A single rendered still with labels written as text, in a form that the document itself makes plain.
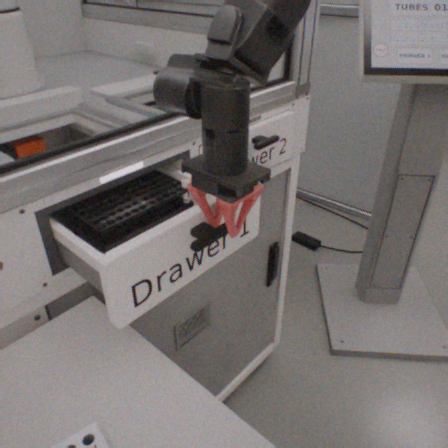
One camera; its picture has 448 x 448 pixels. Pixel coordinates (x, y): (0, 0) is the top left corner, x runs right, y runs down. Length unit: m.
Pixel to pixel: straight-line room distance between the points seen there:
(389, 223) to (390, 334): 0.43
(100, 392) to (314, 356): 1.12
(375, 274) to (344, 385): 0.44
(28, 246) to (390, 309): 1.45
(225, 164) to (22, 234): 0.29
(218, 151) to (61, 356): 0.35
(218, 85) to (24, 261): 0.36
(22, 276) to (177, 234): 0.23
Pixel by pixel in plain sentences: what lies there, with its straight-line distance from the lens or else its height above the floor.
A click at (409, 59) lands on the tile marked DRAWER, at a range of 1.26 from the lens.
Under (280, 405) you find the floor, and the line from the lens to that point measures 1.46.
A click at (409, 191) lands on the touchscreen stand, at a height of 0.56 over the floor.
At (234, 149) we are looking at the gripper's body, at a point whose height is 1.03.
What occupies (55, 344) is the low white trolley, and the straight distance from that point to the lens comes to 0.64.
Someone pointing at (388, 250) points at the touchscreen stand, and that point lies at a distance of 1.63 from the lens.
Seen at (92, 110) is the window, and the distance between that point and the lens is 0.63.
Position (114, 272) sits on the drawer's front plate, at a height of 0.91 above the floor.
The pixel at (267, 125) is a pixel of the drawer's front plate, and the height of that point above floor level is 0.92.
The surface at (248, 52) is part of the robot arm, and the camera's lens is 0.48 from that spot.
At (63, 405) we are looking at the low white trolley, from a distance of 0.58.
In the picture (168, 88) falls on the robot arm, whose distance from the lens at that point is 0.52.
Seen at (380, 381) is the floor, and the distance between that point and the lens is 1.59.
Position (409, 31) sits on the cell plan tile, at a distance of 1.30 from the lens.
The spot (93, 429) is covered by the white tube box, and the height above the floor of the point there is 0.80.
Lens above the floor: 1.22
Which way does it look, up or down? 33 degrees down
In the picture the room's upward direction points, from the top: straight up
